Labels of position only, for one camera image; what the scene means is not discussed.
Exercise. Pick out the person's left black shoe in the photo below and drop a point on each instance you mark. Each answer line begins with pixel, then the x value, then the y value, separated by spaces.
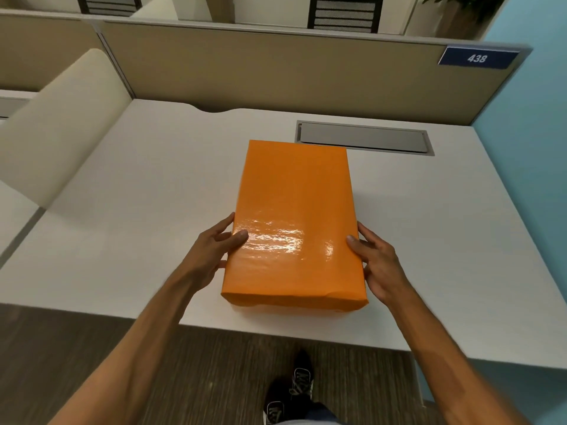
pixel 273 405

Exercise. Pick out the person's right thumb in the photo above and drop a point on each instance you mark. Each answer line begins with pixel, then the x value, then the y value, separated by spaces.
pixel 355 248

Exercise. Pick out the person's left hand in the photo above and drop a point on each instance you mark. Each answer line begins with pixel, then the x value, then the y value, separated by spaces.
pixel 208 256

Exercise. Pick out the cream curved side divider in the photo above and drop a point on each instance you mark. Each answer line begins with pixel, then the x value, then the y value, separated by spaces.
pixel 62 128

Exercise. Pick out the person's right black shoe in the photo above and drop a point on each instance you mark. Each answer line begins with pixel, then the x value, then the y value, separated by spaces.
pixel 302 375

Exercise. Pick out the beige cubicle partition panel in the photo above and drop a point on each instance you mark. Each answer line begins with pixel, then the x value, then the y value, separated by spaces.
pixel 283 75
pixel 44 50

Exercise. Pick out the black mesh office chair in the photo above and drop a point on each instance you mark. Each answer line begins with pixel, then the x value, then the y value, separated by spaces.
pixel 108 4
pixel 345 13

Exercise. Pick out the person's right hand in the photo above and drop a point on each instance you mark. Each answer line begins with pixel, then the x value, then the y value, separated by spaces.
pixel 381 265

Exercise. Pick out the orange paper package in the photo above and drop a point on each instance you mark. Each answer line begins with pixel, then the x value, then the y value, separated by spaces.
pixel 292 225

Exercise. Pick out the person's left forearm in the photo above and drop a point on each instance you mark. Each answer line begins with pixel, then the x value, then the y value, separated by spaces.
pixel 128 354

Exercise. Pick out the person's right forearm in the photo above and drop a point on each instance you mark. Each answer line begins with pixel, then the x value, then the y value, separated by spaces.
pixel 452 358

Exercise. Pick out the blue number sign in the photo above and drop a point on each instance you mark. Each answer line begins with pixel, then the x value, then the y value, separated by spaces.
pixel 478 57

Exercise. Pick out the person's left thumb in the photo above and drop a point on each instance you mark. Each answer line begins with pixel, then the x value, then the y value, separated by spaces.
pixel 234 242

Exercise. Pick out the person's blue trouser leg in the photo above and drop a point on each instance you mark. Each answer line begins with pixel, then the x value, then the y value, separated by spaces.
pixel 305 413

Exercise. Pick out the person's black shoe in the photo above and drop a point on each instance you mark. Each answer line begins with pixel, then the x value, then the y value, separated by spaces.
pixel 302 375
pixel 273 405

